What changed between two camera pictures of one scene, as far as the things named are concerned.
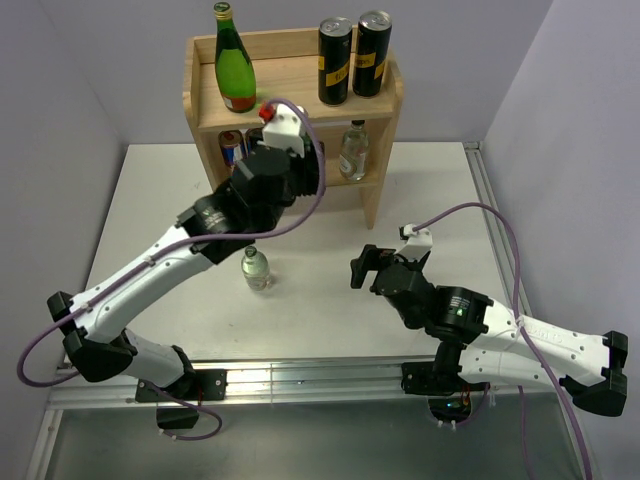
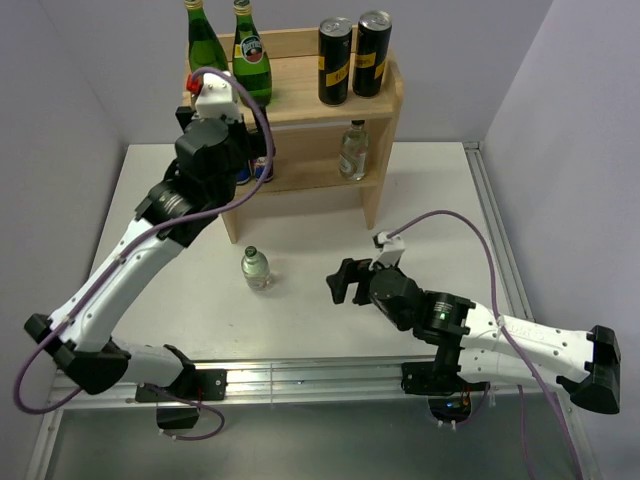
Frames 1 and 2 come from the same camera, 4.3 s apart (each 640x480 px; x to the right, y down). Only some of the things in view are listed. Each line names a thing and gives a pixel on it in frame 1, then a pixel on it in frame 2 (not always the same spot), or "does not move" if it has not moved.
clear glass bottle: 256,269 does not move
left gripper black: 310,173 to 254,144
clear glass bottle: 354,151 does not move
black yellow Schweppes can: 371,51 does not move
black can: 334,59 does not move
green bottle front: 235,73 to 204,47
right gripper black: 370,259 to 351,271
